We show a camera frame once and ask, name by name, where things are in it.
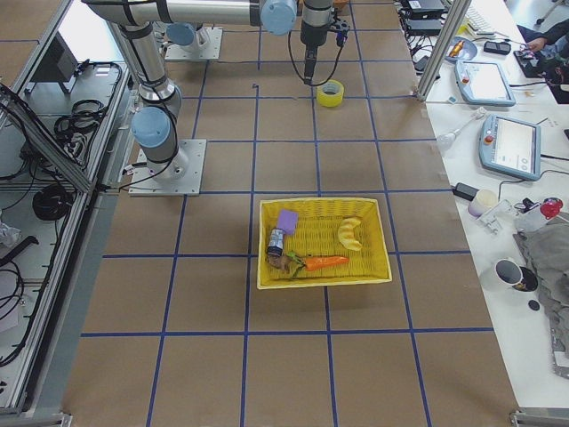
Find grey cloth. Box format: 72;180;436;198
514;222;568;378

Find small black adapter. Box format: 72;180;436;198
452;182;479;202

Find orange toy carrot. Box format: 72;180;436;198
303;255;349;271

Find yellow tape roll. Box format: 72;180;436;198
317;79;344;108

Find yellow plastic basket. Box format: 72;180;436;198
257;197;392;290

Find red round object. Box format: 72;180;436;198
540;197;564;221

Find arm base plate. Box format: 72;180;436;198
165;27;223;62
128;139;207;197

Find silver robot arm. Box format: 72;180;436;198
87;1;333;184
166;19;349;53

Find lower teach pendant tablet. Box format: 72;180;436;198
478;115;541;181

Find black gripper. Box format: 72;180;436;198
301;0;349;85

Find upper teach pendant tablet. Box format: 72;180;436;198
454;60;516;107

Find blue plate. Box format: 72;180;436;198
445;36;478;62

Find white paper cup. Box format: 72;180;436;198
468;189;498;217

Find brass cylinder tool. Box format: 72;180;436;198
448;40;464;58

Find aluminium frame post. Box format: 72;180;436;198
416;0;471;101

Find toy croissant bread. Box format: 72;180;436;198
337;217;363;252

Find teach pendant tablet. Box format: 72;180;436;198
478;115;541;181
454;60;516;107

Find white light bulb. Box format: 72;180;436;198
437;129;461;152

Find purple foam block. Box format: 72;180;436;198
276;209;299;236

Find brown toy figure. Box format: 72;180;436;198
268;254;300;274

